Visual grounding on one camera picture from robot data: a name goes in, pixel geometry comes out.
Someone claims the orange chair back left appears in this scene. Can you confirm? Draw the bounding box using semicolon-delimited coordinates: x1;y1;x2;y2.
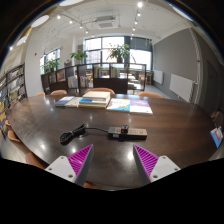
50;90;67;95

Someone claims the black coiled power cable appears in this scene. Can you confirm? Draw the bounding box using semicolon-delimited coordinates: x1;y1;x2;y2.
59;123;110;146

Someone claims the potted plant left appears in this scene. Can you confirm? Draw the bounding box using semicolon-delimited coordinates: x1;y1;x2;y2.
70;49;87;65

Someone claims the orange chair near left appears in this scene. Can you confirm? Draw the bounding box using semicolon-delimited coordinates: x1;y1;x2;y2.
25;152;45;169

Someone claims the orange chair back right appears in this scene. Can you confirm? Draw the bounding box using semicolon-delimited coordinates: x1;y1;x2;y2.
138;92;164;99

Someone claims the dark wooden shelf divider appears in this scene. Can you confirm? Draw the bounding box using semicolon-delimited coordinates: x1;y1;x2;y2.
41;63;146;94

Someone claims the orange chair back centre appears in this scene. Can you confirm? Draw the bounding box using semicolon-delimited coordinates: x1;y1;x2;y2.
85;88;115;94

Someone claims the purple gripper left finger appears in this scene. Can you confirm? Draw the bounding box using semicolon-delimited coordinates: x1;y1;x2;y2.
46;145;94;187

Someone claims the purple book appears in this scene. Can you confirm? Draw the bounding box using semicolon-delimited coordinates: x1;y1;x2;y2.
130;100;152;114

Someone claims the black power strip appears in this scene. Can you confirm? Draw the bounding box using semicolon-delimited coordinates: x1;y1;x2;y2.
108;126;147;140

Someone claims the stack of white books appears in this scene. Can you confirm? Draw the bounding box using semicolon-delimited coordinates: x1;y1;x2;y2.
79;91;111;108

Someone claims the white wall radiator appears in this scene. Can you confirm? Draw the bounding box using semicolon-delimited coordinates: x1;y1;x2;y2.
170;74;194;102

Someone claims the colourful illustrated book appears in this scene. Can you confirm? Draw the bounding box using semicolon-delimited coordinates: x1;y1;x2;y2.
107;98;130;112

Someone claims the ceiling air conditioner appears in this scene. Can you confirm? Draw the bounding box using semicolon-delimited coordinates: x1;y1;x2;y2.
94;16;118;29

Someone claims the potted plant centre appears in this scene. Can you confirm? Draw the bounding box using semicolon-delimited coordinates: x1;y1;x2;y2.
108;44;130;63

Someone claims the black charger plug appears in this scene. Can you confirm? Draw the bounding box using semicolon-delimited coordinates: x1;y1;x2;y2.
121;125;129;134

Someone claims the orange chair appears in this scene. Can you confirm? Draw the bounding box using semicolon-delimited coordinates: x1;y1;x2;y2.
85;88;115;94
25;152;45;169
138;92;164;99
50;90;67;95

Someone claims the left wall bookshelf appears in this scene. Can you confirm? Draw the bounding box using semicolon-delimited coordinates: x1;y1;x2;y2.
0;64;27;115

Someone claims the potted plant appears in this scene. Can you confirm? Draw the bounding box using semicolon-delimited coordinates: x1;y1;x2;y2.
108;44;130;63
70;49;87;65

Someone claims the blue card at right edge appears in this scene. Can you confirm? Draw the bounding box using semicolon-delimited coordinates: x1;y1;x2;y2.
210;127;223;147

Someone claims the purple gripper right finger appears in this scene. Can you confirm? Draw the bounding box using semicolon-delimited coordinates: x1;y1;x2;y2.
133;145;180;183

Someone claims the blue book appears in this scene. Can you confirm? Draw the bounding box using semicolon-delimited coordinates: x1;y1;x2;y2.
55;96;75;107

